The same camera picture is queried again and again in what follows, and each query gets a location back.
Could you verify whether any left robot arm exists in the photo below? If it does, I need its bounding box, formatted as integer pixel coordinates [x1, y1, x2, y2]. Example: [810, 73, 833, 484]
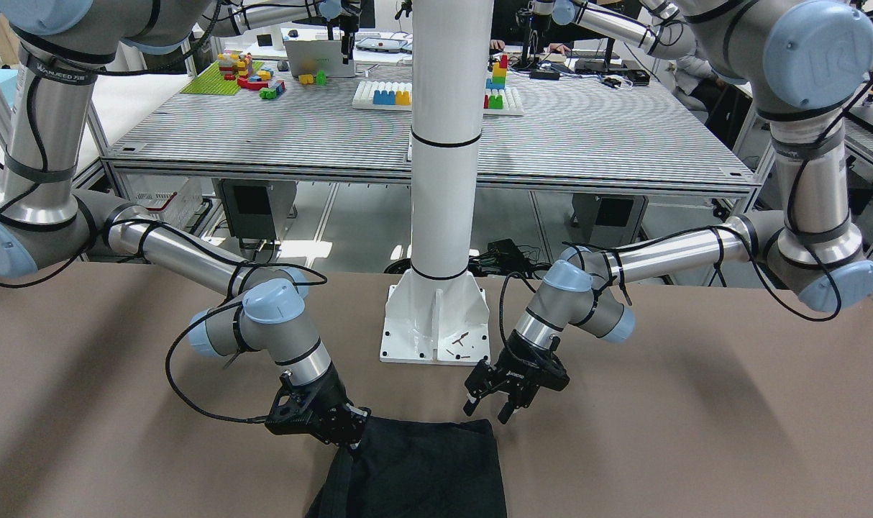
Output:
[463, 1, 873, 423]

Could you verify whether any white plastic basket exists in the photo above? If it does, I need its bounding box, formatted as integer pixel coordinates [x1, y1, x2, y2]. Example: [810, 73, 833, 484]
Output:
[129, 175, 203, 227]

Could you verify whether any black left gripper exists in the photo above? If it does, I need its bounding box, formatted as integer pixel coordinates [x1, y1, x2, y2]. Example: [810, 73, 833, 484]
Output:
[463, 332, 570, 425]

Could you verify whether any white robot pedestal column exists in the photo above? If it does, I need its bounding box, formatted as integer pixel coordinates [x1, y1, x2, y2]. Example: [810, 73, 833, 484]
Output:
[380, 1, 493, 365]

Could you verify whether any black t-shirt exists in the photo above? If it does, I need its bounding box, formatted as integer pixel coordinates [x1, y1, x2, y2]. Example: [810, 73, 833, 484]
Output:
[307, 417, 508, 517]

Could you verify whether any striped metal workbench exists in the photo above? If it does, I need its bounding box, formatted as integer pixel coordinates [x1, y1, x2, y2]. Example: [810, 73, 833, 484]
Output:
[105, 73, 762, 213]

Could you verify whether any white block tray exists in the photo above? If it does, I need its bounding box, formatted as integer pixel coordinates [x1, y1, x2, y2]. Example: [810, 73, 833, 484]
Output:
[351, 80, 526, 117]

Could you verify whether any green lego baseplate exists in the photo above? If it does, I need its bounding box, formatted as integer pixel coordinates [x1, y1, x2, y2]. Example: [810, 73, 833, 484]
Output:
[180, 57, 273, 96]

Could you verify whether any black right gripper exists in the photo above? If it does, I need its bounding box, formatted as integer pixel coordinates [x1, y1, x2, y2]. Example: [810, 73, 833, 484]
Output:
[278, 367, 370, 445]

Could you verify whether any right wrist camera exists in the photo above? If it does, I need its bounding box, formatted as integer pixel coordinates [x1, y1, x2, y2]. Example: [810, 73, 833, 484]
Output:
[263, 390, 314, 435]

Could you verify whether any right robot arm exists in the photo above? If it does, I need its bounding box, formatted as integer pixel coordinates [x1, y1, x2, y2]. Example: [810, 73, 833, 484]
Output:
[0, 1, 370, 447]

